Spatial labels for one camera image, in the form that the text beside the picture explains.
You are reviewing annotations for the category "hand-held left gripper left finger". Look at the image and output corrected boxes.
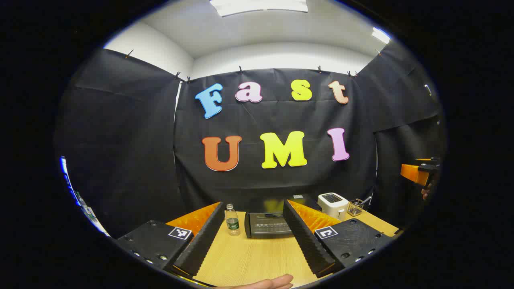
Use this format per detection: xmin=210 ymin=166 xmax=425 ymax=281
xmin=114 ymin=201 xmax=225 ymax=277

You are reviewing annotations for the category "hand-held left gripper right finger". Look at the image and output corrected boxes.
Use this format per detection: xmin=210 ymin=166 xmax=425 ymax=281
xmin=282 ymin=199 xmax=396 ymax=278

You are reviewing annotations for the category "black electric oven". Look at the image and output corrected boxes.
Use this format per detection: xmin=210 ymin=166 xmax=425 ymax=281
xmin=244 ymin=195 xmax=322 ymax=238

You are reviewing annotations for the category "clear plastic water bottle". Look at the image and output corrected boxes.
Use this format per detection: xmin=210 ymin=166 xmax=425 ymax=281
xmin=225 ymin=204 xmax=241 ymax=236

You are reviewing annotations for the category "white toaster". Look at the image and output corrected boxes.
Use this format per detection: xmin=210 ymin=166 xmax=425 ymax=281
xmin=318 ymin=193 xmax=349 ymax=220

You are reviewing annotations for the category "ceiling light panel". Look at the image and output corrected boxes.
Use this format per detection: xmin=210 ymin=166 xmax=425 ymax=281
xmin=371 ymin=27 xmax=391 ymax=44
xmin=209 ymin=0 xmax=309 ymax=17

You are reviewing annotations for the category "metal wire basket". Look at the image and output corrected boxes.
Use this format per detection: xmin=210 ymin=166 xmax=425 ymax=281
xmin=347 ymin=199 xmax=365 ymax=217

